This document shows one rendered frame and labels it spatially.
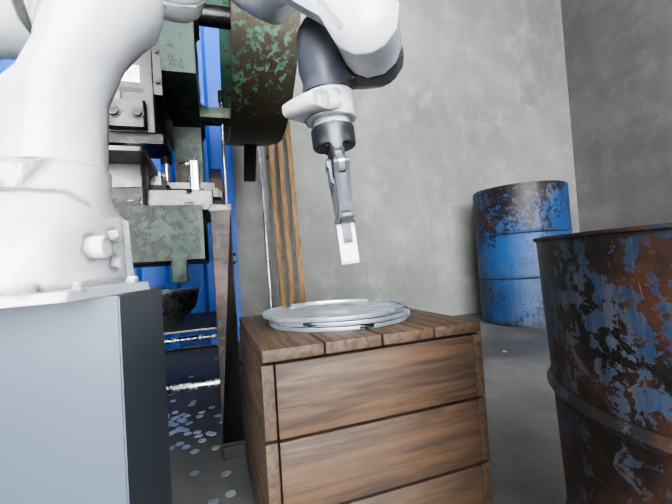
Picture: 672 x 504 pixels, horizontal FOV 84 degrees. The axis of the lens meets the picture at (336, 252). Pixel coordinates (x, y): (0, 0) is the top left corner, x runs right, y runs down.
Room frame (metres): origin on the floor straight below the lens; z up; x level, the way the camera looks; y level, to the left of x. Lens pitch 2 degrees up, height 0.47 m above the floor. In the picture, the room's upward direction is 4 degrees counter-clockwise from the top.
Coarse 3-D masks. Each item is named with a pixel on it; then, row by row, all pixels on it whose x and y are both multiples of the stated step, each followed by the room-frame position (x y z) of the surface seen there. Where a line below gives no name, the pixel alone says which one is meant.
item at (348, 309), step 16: (304, 304) 0.90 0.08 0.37; (320, 304) 0.90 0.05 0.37; (336, 304) 0.82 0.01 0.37; (352, 304) 0.80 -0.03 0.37; (368, 304) 0.83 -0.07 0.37; (384, 304) 0.81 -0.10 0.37; (400, 304) 0.78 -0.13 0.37; (272, 320) 0.69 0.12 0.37; (288, 320) 0.65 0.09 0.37; (304, 320) 0.64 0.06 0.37; (320, 320) 0.63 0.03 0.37; (336, 320) 0.63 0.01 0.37
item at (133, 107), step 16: (144, 64) 1.09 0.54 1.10; (128, 80) 1.08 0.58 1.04; (144, 80) 1.09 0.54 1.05; (128, 96) 1.08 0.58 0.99; (144, 96) 1.09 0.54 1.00; (112, 112) 1.03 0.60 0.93; (128, 112) 1.05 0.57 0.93; (144, 112) 1.06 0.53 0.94; (112, 128) 1.06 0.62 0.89; (128, 128) 1.07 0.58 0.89; (144, 128) 1.07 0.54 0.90; (160, 128) 1.18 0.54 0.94
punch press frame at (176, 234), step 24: (168, 24) 1.07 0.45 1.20; (192, 24) 1.09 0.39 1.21; (168, 48) 1.07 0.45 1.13; (192, 48) 1.09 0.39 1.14; (168, 72) 1.08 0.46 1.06; (192, 72) 1.09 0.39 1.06; (168, 96) 1.18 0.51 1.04; (192, 96) 1.20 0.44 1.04; (168, 120) 1.56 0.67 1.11; (192, 120) 1.33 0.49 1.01; (192, 144) 1.37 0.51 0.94; (144, 216) 0.95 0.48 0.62; (168, 216) 0.96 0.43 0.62; (192, 216) 0.98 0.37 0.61; (144, 240) 0.94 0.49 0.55; (168, 240) 0.96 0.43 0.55; (192, 240) 0.98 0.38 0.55; (144, 264) 1.22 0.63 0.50; (168, 264) 1.39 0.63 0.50; (192, 336) 1.66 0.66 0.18; (216, 336) 1.69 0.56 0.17; (192, 384) 0.96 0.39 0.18; (216, 384) 0.98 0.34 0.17
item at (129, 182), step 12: (120, 156) 0.92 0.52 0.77; (132, 156) 0.93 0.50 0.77; (144, 156) 0.93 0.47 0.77; (120, 168) 0.98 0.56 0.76; (132, 168) 0.99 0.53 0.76; (144, 168) 1.01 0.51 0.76; (156, 168) 1.09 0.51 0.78; (120, 180) 0.98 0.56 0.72; (132, 180) 0.99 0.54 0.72; (144, 180) 1.01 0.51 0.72; (120, 192) 0.98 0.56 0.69; (132, 192) 0.99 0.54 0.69; (144, 192) 1.00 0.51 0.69; (120, 204) 0.98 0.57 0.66; (132, 204) 0.99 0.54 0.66; (144, 204) 1.00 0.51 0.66
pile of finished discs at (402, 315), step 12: (396, 312) 0.74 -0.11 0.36; (408, 312) 0.73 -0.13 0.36; (276, 324) 0.69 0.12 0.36; (288, 324) 0.66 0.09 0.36; (300, 324) 0.65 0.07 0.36; (312, 324) 0.67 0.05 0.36; (324, 324) 0.63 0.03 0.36; (336, 324) 0.63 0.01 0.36; (348, 324) 0.63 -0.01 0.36; (360, 324) 0.64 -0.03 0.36; (372, 324) 0.67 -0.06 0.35; (384, 324) 0.65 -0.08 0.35
